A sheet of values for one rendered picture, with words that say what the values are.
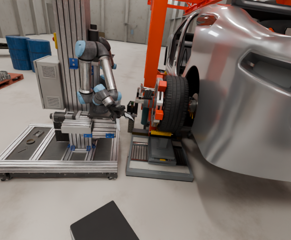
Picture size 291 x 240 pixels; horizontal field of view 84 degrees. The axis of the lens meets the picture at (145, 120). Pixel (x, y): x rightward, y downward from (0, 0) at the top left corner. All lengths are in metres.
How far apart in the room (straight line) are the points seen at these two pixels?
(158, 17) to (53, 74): 1.33
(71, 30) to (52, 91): 0.59
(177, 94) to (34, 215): 1.74
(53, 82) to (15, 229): 1.30
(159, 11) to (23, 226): 2.52
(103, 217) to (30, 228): 0.72
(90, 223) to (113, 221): 0.17
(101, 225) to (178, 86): 1.35
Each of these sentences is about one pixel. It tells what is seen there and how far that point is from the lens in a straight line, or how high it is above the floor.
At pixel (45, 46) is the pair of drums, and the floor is 0.80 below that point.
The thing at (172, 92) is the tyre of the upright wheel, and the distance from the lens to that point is 1.67.
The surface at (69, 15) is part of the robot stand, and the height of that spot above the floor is 1.61.
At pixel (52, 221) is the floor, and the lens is 1.90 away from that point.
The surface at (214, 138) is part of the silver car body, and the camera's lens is 1.26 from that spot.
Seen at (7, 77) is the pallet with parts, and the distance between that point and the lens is 5.33.
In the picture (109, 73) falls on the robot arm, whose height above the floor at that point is 1.25.
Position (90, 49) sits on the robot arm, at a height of 1.40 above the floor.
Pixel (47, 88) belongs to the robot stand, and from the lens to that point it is 1.83.
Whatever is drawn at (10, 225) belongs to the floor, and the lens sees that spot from 2.01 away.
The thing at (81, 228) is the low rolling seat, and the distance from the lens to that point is 1.41.
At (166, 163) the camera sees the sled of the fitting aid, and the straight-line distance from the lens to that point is 2.17.
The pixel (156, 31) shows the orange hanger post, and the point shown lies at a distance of 2.25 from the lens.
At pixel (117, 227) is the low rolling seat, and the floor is 0.34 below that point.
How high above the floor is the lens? 1.57
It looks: 28 degrees down
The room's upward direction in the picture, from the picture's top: 8 degrees clockwise
